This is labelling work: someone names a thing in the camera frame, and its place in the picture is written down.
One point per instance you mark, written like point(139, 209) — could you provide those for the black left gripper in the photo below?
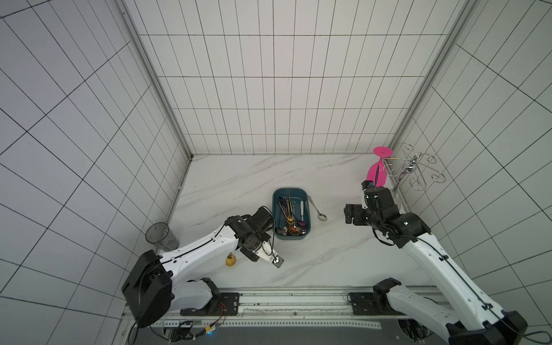
point(248, 254)

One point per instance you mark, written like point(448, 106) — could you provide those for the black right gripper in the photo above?
point(371, 200)

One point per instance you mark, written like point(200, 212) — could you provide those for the teal plastic storage box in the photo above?
point(295, 195)

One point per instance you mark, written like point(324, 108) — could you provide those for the copper long spoon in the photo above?
point(290, 219)

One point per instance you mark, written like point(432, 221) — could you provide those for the white handled silver spoon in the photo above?
point(301, 222)

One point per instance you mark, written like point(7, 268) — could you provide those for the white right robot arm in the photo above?
point(473, 317)

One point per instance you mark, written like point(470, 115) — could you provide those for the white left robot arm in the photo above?
point(176, 281)

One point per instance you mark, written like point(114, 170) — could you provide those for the gold spoon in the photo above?
point(231, 260)

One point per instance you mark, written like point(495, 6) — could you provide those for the chrome cup rack stand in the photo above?
point(415, 168)

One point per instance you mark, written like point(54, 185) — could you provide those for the ornate silver teaspoon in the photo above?
point(320, 216)

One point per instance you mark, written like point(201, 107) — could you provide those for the pink plastic goblet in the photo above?
point(377, 174)

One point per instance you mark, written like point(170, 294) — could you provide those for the grey mesh cup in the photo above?
point(160, 235)

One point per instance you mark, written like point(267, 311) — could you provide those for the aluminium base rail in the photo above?
point(283, 307)

